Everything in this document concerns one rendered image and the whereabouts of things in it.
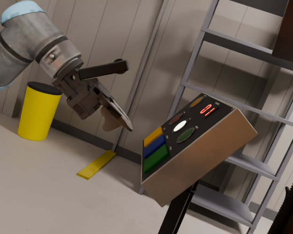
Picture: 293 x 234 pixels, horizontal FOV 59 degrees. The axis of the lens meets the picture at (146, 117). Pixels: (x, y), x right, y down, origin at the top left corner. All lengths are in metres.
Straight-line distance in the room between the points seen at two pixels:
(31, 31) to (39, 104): 2.42
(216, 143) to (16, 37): 0.49
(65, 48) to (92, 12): 2.94
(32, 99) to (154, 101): 1.40
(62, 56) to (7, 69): 0.13
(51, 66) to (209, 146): 0.39
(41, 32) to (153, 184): 0.42
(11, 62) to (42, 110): 2.40
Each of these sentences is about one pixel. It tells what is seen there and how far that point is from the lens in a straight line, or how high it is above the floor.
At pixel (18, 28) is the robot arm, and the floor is 1.20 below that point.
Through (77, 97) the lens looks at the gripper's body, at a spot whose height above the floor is 1.10.
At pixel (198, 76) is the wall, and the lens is 3.18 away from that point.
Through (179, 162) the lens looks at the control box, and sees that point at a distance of 0.60.
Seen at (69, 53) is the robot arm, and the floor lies 1.19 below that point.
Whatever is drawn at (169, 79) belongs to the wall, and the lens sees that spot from 3.20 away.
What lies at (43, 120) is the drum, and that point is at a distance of 3.10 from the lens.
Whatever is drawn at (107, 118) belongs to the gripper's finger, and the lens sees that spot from 0.62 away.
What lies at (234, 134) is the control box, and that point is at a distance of 0.61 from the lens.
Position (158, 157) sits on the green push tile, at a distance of 0.64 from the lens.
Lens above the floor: 1.22
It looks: 11 degrees down
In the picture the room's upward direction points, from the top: 20 degrees clockwise
